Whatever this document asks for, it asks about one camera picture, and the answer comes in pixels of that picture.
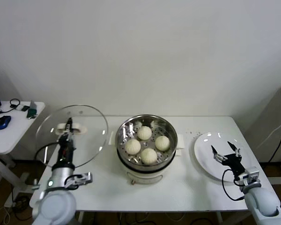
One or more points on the blue computer mouse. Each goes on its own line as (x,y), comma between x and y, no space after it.
(2,122)

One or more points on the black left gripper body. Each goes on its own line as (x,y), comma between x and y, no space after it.
(66,150)

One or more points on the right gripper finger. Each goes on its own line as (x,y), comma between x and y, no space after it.
(216,153)
(234,148)

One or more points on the round glass pot lid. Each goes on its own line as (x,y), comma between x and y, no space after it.
(93,131)

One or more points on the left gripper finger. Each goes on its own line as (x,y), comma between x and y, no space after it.
(69,124)
(66,135)

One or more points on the stainless steel steamer basket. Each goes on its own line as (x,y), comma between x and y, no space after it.
(123,140)

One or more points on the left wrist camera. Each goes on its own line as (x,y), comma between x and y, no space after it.
(83,179)

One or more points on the white round plate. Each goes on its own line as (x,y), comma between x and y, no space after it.
(206,145)

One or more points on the small black device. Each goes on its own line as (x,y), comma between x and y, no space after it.
(25,108)

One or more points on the green board module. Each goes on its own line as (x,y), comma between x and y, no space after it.
(32,112)

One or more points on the white side table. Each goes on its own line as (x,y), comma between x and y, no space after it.
(11,138)

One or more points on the scattered dark crumbs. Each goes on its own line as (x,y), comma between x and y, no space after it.
(194,133)

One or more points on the white steamed baozi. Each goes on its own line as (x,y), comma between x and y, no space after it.
(149,156)
(162,143)
(133,146)
(144,132)

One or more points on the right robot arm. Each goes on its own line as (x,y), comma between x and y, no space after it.
(262,199)

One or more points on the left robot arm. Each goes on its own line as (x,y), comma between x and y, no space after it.
(56,206)

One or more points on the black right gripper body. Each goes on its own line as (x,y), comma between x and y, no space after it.
(234,162)

